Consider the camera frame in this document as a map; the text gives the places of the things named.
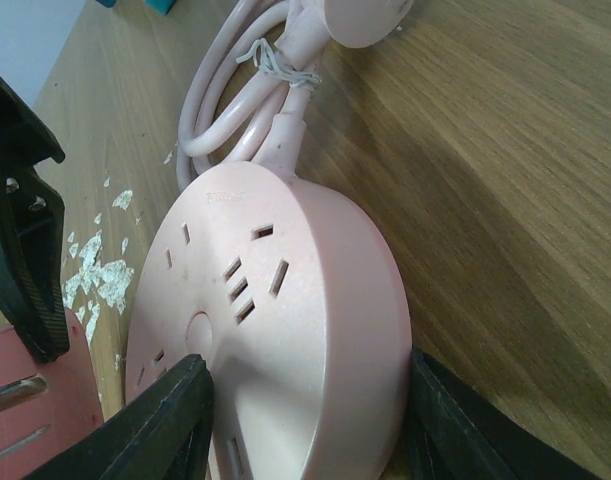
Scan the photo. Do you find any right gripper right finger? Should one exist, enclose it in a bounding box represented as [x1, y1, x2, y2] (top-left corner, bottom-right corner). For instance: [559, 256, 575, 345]
[406, 347, 596, 479]

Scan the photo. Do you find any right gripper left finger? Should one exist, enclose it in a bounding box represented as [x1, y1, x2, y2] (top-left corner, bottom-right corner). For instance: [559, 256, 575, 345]
[26, 354, 214, 479]

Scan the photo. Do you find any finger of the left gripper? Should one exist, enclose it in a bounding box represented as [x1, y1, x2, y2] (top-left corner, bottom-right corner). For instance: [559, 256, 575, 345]
[0, 76, 68, 363]

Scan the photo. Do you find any pink power strip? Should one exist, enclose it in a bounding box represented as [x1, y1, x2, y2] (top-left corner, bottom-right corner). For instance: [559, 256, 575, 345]
[0, 309, 103, 479]

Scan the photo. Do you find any pink round socket hub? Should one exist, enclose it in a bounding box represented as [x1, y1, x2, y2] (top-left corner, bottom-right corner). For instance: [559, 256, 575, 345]
[125, 162, 412, 479]

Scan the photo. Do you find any light blue plug adapter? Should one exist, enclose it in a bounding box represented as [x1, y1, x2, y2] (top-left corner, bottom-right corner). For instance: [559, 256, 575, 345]
[96, 0, 176, 15]

